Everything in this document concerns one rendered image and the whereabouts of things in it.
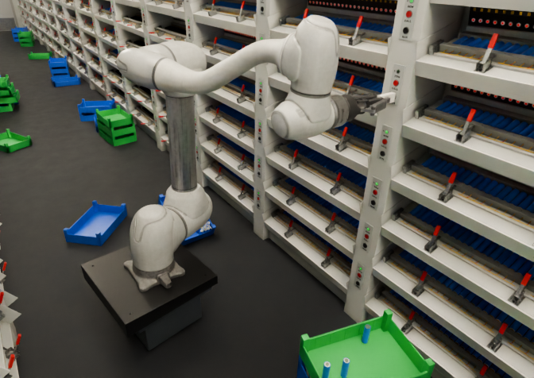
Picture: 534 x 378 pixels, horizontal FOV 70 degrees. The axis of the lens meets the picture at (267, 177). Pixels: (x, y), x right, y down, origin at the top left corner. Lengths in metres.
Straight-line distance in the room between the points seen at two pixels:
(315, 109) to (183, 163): 0.68
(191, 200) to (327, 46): 0.86
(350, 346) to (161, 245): 0.72
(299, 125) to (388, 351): 0.73
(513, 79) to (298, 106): 0.51
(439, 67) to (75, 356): 1.59
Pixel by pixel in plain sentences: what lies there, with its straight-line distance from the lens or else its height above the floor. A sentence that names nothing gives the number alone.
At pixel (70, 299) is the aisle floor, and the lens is 1.97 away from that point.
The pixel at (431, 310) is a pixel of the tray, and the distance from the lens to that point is 1.46.
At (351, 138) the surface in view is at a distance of 1.50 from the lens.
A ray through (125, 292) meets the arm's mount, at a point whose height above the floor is 0.26.
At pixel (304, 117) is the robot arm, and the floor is 0.99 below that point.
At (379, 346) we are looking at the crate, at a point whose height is 0.32.
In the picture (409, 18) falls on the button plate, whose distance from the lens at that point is 1.22.
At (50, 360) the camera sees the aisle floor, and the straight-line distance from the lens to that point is 1.77.
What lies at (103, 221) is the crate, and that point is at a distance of 2.41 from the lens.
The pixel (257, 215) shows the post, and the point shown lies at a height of 0.13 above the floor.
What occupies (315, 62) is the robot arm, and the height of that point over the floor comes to 1.13.
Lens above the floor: 1.30
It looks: 28 degrees down
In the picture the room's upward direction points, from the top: 2 degrees clockwise
